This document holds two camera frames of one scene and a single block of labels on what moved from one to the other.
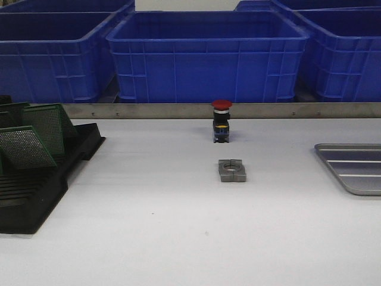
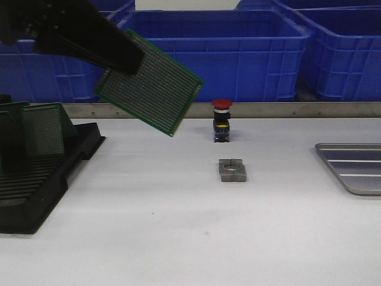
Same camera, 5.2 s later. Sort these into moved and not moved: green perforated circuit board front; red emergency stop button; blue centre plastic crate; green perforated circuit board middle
Moved: green perforated circuit board front
Not moved: blue centre plastic crate; green perforated circuit board middle; red emergency stop button
